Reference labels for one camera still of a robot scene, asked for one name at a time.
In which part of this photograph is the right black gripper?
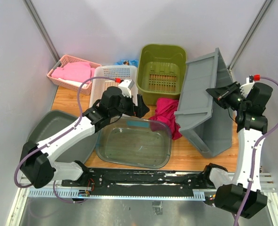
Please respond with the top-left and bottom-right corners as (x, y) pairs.
(206, 81), (249, 112)

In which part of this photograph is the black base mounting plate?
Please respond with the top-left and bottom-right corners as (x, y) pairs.
(61, 168), (215, 197)

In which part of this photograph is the clear plastic container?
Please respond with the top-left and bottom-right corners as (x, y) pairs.
(96, 117), (172, 169)

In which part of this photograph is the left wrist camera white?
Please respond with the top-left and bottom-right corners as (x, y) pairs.
(118, 79), (134, 98)

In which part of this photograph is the green plastic basin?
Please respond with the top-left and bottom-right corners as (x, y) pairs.
(136, 44), (187, 105)

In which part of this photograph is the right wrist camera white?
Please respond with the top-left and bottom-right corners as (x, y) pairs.
(240, 74), (260, 97)

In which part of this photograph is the pink plastic basket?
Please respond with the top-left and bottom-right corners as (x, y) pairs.
(47, 55), (101, 91)

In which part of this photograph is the dark grey tray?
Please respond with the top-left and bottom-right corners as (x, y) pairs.
(28, 110), (99, 163)

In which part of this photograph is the blue packet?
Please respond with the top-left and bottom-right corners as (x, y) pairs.
(114, 59), (139, 68)

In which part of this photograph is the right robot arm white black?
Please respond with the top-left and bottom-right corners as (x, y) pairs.
(201, 82), (273, 219)

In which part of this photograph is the pink folded towel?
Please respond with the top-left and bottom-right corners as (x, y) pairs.
(51, 62), (95, 82)

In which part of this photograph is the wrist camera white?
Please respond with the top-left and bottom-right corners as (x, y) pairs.
(118, 79), (134, 98)
(240, 74), (260, 97)

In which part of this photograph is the white folded cloth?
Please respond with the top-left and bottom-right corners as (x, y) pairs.
(59, 78), (91, 89)

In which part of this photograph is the large grey plastic bin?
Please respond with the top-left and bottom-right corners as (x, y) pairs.
(174, 48), (233, 158)

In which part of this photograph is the white perforated basket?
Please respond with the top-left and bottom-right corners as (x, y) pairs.
(89, 65), (137, 107)

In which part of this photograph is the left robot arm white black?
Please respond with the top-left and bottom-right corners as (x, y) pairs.
(17, 87), (149, 189)

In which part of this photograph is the magenta crumpled cloth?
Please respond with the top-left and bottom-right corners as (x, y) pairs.
(149, 97), (182, 140)

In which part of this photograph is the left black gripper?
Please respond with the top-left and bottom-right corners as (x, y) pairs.
(110, 91), (150, 118)

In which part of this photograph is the white cable duct rail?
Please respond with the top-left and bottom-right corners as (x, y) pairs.
(28, 188), (206, 201)

